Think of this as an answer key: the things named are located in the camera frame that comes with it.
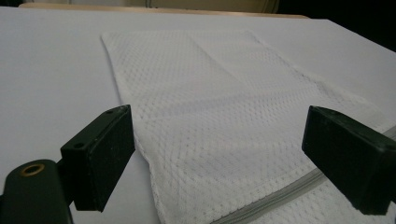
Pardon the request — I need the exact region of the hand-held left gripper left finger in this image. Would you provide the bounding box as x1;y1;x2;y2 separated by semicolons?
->
56;104;136;214

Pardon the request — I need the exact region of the white mesh laundry bag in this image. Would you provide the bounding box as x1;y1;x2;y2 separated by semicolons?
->
100;29;396;224

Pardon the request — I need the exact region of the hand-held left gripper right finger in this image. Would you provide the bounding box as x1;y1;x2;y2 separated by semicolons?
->
301;105;396;217

